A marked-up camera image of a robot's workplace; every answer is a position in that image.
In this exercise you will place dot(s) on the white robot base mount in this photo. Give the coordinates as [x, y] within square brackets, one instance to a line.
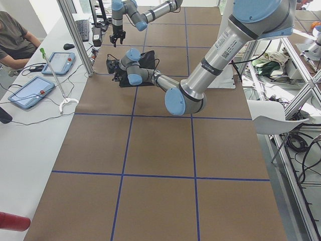
[225, 79]

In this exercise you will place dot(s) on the white chair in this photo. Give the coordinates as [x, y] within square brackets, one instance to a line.
[269, 118]

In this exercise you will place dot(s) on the grabber stick green handle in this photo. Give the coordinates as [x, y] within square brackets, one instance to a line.
[66, 99]

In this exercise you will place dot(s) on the black power adapter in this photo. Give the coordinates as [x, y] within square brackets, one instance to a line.
[96, 36]

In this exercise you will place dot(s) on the aluminium frame shelf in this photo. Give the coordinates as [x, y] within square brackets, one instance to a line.
[294, 176]

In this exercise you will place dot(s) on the near blue teach pendant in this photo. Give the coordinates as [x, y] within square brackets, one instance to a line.
[31, 93]

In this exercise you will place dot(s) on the blue teach pendant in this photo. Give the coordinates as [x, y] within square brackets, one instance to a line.
[62, 62]
[31, 93]

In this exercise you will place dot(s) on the aluminium frame post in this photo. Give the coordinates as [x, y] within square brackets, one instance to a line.
[70, 23]

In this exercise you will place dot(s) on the black printed t-shirt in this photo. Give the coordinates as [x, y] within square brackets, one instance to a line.
[146, 62]

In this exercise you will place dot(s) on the seated person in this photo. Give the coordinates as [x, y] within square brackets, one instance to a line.
[17, 44]

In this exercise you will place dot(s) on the red cylinder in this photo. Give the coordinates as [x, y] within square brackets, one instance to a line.
[14, 222]

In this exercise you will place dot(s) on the black keyboard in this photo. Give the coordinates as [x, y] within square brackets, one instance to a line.
[83, 29]

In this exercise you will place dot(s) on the far blue teach pendant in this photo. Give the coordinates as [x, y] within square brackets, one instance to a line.
[62, 62]

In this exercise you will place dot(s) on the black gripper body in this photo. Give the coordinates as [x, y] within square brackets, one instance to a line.
[117, 75]
[117, 29]

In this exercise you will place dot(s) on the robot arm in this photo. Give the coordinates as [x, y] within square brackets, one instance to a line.
[249, 21]
[140, 21]

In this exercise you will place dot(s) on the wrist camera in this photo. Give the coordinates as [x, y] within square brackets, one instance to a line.
[112, 63]

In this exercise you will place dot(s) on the black computer mouse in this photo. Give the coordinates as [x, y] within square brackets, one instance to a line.
[68, 46]

